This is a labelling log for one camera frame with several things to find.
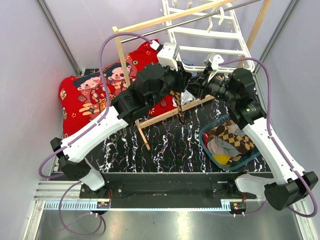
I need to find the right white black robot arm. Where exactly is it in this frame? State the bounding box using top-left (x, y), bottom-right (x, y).
top-left (187, 68), bottom-right (318, 212)

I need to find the blue striped cloth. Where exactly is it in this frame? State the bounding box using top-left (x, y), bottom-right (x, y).
top-left (180, 59), bottom-right (196, 106)

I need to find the yellow sock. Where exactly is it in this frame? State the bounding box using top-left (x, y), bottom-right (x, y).
top-left (213, 154), bottom-right (231, 165)

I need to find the aluminium frame rail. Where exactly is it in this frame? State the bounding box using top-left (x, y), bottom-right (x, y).
top-left (33, 181), bottom-right (82, 201)

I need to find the vertical aluminium post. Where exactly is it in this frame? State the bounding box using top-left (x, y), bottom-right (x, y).
top-left (259, 0), bottom-right (301, 62)
top-left (35, 0), bottom-right (82, 76)

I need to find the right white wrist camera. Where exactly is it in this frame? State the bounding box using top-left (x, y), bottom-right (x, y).
top-left (204, 52), bottom-right (224, 82)

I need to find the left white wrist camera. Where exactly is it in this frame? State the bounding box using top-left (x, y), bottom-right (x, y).
top-left (150, 40), bottom-right (180, 71)

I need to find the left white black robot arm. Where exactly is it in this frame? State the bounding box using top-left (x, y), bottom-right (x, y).
top-left (50, 61), bottom-right (194, 198)

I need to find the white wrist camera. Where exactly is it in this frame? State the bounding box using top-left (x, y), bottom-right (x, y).
top-left (150, 40), bottom-right (180, 71)
top-left (204, 52), bottom-right (224, 82)

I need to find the wooden drying rack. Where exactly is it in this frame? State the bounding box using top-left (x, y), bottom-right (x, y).
top-left (111, 0), bottom-right (273, 151)

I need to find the red cartoon pillow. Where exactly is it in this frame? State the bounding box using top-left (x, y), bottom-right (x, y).
top-left (58, 38), bottom-right (181, 137)

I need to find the white plastic clip hanger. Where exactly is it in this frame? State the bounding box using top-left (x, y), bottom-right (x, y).
top-left (163, 1), bottom-right (255, 73)

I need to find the grey sock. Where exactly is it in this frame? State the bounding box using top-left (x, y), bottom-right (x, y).
top-left (207, 136), bottom-right (240, 157)

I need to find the brown argyle sock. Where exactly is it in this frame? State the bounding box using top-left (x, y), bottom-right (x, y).
top-left (215, 120), bottom-right (255, 157)
top-left (170, 91), bottom-right (185, 124)

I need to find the brown argyle sock in bin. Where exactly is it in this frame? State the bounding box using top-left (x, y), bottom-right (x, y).
top-left (215, 120), bottom-right (255, 157)

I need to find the left vertical aluminium post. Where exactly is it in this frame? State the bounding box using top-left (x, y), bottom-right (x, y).
top-left (35, 0), bottom-right (82, 76)

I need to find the clear blue plastic bin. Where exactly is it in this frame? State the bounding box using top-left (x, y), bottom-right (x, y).
top-left (199, 114), bottom-right (261, 171)

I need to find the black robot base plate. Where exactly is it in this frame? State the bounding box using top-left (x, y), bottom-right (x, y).
top-left (79, 172), bottom-right (244, 199)

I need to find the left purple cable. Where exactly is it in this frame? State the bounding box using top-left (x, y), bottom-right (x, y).
top-left (37, 33), bottom-right (157, 237)

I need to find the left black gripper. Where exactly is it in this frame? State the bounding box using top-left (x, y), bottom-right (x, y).
top-left (150, 61), bottom-right (192, 108)

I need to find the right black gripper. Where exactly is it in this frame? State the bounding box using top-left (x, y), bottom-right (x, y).
top-left (186, 66), bottom-right (238, 105)

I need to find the right vertical aluminium post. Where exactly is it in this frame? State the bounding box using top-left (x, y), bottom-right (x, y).
top-left (259, 0), bottom-right (301, 62)

